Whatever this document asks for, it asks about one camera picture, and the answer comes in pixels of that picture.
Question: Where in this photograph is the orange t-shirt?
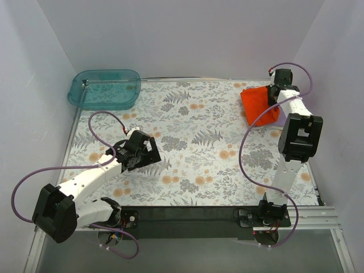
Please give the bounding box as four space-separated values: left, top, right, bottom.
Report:
240 86 282 127

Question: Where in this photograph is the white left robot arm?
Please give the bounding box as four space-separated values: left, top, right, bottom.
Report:
32 129 161 243

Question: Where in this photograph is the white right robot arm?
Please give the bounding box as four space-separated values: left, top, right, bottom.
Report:
257 68 323 226

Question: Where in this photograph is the purple folded t-shirt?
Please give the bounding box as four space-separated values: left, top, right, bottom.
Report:
246 85 285 129

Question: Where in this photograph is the floral table mat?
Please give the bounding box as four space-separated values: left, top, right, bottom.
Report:
63 81 281 206

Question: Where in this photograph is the teal plastic bin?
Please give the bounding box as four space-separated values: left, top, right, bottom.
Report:
67 69 141 111

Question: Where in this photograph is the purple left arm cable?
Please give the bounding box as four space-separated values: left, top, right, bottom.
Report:
11 111 140 260

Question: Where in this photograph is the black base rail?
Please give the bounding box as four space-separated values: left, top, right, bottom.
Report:
114 206 293 240

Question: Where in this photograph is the aluminium table frame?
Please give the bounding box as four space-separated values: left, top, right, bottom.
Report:
25 206 354 272

